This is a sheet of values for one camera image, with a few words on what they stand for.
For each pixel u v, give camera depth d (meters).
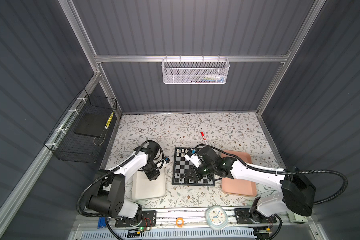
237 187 0.83
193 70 1.24
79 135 0.72
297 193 0.42
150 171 0.75
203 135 1.05
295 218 0.69
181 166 0.89
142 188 0.83
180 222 0.73
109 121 0.80
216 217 0.72
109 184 0.47
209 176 0.85
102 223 0.70
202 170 0.69
